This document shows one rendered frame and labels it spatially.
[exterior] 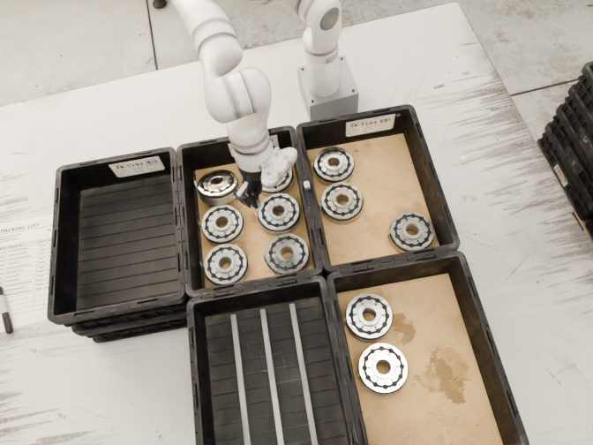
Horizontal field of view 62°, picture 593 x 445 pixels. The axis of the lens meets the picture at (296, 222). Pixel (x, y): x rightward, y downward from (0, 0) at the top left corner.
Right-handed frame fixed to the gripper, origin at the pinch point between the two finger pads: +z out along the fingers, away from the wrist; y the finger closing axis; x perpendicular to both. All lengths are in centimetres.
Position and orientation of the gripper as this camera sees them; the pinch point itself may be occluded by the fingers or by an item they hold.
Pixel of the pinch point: (264, 192)
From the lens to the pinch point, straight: 105.9
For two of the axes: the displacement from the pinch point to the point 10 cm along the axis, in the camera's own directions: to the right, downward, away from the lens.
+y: -5.8, 7.5, -3.2
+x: 8.1, 5.0, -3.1
